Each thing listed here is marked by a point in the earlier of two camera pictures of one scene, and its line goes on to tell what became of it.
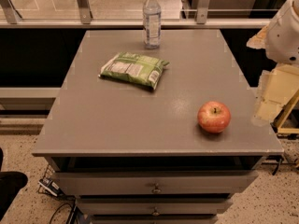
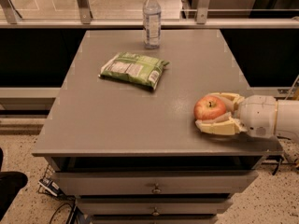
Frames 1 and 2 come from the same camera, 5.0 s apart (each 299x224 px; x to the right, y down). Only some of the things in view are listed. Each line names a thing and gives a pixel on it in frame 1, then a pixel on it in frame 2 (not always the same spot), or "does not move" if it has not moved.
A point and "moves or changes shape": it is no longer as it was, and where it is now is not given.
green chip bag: (134, 68) does not move
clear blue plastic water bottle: (151, 20) does not move
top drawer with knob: (97, 183) does not move
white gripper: (284, 36) → (257, 115)
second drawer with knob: (119, 206) does not move
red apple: (214, 117) moves or changes shape
